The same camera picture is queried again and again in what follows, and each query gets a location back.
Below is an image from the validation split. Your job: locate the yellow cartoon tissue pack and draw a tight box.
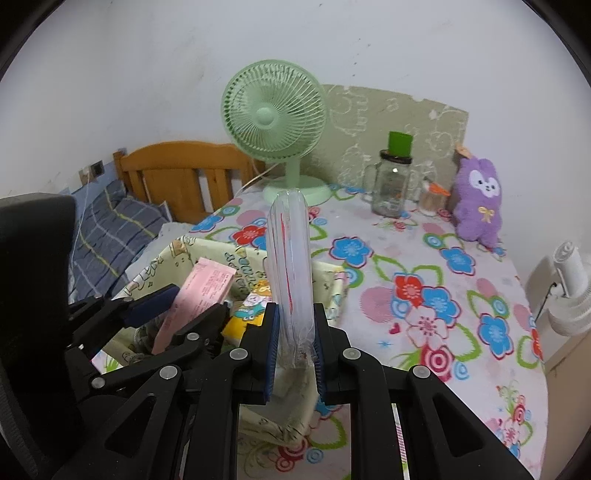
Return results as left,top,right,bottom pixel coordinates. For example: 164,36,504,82
222,279,271,346

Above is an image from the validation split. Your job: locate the pink paper packet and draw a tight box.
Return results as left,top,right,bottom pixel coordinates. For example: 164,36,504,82
151,257,236,355

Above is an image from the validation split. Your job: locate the yellow cartoon storage box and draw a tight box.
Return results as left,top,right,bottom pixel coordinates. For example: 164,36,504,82
92,235,346,446

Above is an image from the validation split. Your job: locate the grey plaid pillow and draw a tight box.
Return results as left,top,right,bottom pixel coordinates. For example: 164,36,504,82
68,180,167,303

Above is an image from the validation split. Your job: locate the floral tablecloth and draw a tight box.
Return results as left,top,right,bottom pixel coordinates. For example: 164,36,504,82
188,184,551,480

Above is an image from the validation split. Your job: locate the glass mason jar mug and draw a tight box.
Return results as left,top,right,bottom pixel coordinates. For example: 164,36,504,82
363,150,412,218

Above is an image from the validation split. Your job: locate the cotton swab jar orange lid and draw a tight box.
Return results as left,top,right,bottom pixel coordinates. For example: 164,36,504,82
418,179,451,216

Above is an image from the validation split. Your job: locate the purple plush bunny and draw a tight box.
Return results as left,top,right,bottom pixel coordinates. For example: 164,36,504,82
453,157,502,249

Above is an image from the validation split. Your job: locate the green cup on jar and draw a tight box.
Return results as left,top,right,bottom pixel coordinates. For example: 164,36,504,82
388,131,414,158

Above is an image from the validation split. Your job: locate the green desk fan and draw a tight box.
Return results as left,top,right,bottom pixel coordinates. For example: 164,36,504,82
221,60,331,206

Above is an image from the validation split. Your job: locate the beige wooden door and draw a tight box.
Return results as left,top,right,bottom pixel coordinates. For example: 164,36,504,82
541,332,590,479

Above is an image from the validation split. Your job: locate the white standing fan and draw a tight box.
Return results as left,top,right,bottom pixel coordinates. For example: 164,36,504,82
539,240,590,337

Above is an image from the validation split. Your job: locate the wall power outlet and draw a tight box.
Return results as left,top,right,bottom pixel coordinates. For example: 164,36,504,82
78,161,105,186

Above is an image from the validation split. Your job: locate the green patterned wall board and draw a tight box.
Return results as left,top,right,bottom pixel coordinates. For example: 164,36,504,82
301,84,469,198

